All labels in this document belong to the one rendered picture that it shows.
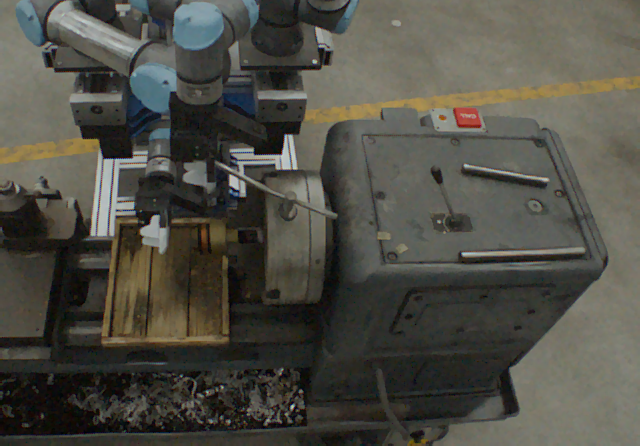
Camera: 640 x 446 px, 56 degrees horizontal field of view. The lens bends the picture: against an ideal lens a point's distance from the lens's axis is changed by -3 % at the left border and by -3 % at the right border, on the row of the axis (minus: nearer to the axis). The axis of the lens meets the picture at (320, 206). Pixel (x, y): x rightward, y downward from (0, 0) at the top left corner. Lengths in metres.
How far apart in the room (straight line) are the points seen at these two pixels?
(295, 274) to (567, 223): 0.61
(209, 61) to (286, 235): 0.46
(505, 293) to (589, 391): 1.45
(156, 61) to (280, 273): 0.51
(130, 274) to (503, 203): 0.93
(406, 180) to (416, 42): 2.55
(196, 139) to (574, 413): 2.07
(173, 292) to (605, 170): 2.59
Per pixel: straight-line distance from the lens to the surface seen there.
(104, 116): 1.76
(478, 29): 4.17
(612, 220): 3.40
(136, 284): 1.63
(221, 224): 1.43
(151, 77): 1.33
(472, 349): 1.67
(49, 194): 1.74
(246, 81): 1.83
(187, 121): 1.09
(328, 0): 1.59
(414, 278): 1.27
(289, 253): 1.31
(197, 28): 0.97
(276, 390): 1.85
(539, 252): 1.36
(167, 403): 1.80
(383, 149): 1.44
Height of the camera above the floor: 2.29
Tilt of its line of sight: 52 degrees down
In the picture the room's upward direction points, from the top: 11 degrees clockwise
